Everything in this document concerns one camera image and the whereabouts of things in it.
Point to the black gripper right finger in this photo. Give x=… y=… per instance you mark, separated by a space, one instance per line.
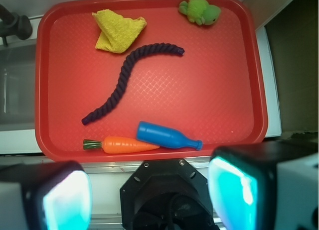
x=272 y=185

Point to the blue plastic bottle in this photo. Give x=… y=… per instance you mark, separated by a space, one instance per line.
x=165 y=136

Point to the yellow microfiber cloth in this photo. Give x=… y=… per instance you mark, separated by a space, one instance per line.
x=118 y=33

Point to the red plastic tray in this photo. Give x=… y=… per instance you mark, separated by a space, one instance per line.
x=213 y=93

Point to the green plush toy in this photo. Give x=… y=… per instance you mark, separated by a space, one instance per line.
x=200 y=12

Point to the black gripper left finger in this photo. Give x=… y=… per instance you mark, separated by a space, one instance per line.
x=45 y=196

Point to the orange plastic carrot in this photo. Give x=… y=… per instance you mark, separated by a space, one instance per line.
x=119 y=145

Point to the black octagonal mount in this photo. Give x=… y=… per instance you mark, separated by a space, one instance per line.
x=166 y=195

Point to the black clamp knob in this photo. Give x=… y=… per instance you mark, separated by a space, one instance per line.
x=12 y=24

